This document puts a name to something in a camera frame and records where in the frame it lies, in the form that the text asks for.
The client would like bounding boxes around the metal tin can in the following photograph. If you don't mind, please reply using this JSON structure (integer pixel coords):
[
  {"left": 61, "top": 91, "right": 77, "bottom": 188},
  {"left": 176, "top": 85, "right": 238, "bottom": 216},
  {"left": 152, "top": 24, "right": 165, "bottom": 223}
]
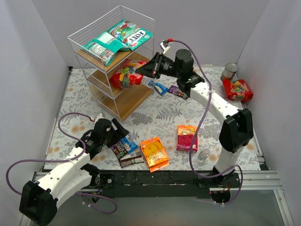
[{"left": 221, "top": 63, "right": 238, "bottom": 81}]

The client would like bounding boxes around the blue candy bar wrapper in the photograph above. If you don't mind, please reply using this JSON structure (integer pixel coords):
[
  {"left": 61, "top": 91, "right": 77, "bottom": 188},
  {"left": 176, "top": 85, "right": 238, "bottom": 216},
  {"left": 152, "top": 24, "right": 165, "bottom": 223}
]
[{"left": 120, "top": 135, "right": 138, "bottom": 154}]

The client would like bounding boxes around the red fruit candy bag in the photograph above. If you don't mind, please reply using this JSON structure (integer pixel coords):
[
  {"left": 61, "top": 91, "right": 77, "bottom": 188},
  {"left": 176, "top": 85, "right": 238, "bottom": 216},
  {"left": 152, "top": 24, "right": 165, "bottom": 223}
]
[{"left": 109, "top": 59, "right": 148, "bottom": 89}]

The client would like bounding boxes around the orange Scrub Daddy box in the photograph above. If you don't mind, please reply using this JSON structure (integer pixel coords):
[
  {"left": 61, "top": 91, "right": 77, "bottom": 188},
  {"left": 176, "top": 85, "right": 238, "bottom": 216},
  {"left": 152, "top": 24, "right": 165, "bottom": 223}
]
[{"left": 140, "top": 137, "right": 169, "bottom": 173}]

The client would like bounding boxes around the green Fox's mint candy bag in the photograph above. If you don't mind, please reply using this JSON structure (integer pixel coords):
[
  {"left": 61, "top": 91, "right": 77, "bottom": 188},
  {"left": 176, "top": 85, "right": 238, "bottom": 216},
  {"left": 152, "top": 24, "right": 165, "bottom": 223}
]
[{"left": 107, "top": 18, "right": 153, "bottom": 51}]

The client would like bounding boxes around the teal mint candy bag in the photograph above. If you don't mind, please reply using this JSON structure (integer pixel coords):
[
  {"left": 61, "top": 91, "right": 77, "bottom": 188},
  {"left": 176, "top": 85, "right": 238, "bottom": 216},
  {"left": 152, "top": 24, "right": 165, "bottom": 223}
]
[{"left": 82, "top": 32, "right": 129, "bottom": 66}]

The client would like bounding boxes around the pink Scrub Daddy box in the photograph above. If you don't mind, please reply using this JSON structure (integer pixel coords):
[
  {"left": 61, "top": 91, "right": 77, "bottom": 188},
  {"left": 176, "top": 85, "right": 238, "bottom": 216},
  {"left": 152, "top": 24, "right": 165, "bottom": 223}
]
[{"left": 176, "top": 125, "right": 197, "bottom": 152}]

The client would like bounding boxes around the red fruit candy bag corner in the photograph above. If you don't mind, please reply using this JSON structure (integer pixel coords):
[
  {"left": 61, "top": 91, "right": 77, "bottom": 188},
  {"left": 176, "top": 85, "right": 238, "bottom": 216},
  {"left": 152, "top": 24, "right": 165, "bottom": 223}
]
[{"left": 222, "top": 79, "right": 253, "bottom": 102}]

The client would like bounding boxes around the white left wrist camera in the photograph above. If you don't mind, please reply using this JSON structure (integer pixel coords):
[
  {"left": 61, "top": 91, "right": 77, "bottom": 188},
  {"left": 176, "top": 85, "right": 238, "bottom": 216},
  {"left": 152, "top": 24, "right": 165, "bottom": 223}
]
[{"left": 94, "top": 113, "right": 103, "bottom": 123}]

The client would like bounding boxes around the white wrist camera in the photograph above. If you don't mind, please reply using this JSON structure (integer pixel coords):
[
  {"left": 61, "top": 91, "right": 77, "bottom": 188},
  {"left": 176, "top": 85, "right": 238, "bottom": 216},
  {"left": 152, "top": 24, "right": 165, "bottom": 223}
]
[
  {"left": 94, "top": 113, "right": 103, "bottom": 123},
  {"left": 160, "top": 40, "right": 170, "bottom": 55}
]

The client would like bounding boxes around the blue candy wrapper near shelf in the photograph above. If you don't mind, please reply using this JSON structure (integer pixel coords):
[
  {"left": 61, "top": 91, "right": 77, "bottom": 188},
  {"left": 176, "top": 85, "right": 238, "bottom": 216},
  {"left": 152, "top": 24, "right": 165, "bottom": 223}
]
[{"left": 148, "top": 81, "right": 168, "bottom": 96}]

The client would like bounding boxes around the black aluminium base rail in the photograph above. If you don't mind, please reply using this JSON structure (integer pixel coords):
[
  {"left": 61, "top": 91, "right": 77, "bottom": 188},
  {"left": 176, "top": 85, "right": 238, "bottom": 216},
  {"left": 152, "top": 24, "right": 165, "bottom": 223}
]
[{"left": 34, "top": 170, "right": 282, "bottom": 203}]

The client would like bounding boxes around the purple M&M's candy bag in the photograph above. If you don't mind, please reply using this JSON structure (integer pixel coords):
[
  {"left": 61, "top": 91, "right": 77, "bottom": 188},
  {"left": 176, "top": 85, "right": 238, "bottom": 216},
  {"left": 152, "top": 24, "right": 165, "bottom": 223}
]
[{"left": 111, "top": 143, "right": 128, "bottom": 159}]

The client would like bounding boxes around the white wire wooden shelf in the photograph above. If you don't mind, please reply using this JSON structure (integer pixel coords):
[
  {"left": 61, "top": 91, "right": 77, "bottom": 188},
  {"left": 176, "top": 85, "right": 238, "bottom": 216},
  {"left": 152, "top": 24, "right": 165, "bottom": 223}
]
[{"left": 68, "top": 6, "right": 154, "bottom": 121}]

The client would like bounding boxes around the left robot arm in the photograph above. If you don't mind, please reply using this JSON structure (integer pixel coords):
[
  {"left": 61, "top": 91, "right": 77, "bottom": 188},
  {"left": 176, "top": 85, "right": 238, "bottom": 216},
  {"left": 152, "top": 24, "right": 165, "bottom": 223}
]
[{"left": 19, "top": 114, "right": 129, "bottom": 226}]

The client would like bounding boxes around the brown chocolate bar wrapper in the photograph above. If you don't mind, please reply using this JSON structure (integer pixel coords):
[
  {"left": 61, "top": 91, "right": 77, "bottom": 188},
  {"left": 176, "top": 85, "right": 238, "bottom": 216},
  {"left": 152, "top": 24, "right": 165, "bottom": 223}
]
[{"left": 119, "top": 151, "right": 144, "bottom": 168}]

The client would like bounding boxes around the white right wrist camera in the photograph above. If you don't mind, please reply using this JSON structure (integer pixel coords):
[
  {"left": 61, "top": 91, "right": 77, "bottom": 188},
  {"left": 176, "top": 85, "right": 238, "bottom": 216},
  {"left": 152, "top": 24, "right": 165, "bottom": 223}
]
[{"left": 160, "top": 40, "right": 170, "bottom": 55}]

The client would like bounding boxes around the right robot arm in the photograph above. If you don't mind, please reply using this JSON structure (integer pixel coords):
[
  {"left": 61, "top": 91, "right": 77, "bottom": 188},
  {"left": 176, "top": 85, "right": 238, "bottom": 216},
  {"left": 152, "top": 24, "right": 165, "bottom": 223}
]
[{"left": 140, "top": 49, "right": 253, "bottom": 186}]

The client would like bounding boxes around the clear plastic bottle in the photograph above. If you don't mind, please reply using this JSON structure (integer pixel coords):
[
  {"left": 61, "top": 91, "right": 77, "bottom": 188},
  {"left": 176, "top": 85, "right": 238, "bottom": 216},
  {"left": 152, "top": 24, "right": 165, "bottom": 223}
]
[{"left": 198, "top": 148, "right": 210, "bottom": 161}]

